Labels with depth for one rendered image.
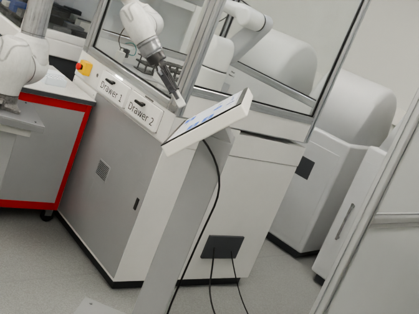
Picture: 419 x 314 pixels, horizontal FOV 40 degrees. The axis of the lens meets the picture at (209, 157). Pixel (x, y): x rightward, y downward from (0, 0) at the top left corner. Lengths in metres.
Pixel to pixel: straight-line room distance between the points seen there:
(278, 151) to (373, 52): 2.82
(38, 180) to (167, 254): 1.17
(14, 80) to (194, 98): 0.79
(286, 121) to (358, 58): 2.84
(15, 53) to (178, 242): 0.96
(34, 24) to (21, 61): 0.24
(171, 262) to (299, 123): 1.23
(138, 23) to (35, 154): 1.15
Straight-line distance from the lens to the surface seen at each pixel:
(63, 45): 3.77
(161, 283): 2.33
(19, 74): 2.39
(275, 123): 3.02
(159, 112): 2.68
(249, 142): 2.95
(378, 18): 5.85
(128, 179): 2.84
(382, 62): 5.72
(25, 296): 2.73
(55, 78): 3.18
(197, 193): 2.17
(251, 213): 3.23
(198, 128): 1.93
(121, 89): 2.97
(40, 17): 2.57
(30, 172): 3.19
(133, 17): 2.29
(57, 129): 3.14
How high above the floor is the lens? 1.47
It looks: 14 degrees down
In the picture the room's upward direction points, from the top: 22 degrees clockwise
